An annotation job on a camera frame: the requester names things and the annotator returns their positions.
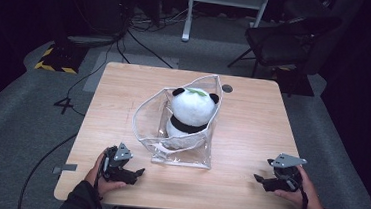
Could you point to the black and white panda plush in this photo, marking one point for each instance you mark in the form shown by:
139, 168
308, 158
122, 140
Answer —
191, 113

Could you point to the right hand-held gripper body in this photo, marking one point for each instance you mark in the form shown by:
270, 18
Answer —
287, 171

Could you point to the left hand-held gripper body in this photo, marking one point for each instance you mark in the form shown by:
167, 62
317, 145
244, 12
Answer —
117, 161

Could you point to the grey tape piece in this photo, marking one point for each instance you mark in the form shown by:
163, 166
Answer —
67, 167

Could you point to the person's right hand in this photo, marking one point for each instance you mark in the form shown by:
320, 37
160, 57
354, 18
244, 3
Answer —
307, 194

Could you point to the black folding chair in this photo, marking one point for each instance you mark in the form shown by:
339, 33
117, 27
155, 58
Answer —
278, 41

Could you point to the yellow black striped base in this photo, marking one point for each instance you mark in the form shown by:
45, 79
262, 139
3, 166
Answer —
60, 61

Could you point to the person's left hand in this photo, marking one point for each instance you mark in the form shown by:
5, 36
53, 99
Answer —
100, 183

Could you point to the transparent plastic bag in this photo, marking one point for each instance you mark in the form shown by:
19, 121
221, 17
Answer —
183, 151

